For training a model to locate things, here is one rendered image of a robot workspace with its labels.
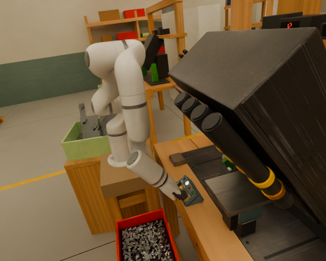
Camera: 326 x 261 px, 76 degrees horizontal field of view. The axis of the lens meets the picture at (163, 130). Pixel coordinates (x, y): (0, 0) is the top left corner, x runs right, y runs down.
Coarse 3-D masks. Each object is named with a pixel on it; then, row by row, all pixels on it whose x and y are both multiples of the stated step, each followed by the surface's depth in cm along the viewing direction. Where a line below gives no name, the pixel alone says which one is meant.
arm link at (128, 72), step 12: (132, 48) 73; (144, 48) 80; (120, 60) 66; (132, 60) 66; (144, 60) 82; (120, 72) 65; (132, 72) 65; (120, 84) 67; (132, 84) 66; (120, 96) 70; (132, 96) 67; (144, 96) 70
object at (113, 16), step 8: (168, 8) 654; (104, 16) 612; (112, 16) 617; (128, 16) 629; (136, 16) 630; (144, 16) 643; (160, 16) 648; (88, 24) 597; (96, 24) 603; (104, 24) 609; (136, 24) 640; (88, 32) 608; (128, 32) 645; (136, 32) 651; (104, 40) 635; (112, 40) 643; (144, 40) 661; (160, 48) 695
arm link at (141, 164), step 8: (136, 152) 80; (128, 160) 80; (136, 160) 77; (144, 160) 78; (152, 160) 82; (128, 168) 78; (136, 168) 77; (144, 168) 78; (152, 168) 80; (160, 168) 83; (144, 176) 80; (152, 176) 80; (160, 176) 82
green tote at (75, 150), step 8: (72, 128) 181; (80, 128) 195; (72, 136) 179; (104, 136) 158; (64, 144) 157; (72, 144) 158; (80, 144) 158; (88, 144) 159; (96, 144) 160; (104, 144) 161; (72, 152) 161; (80, 152) 161; (88, 152) 162; (96, 152) 163; (104, 152) 164; (72, 160) 164
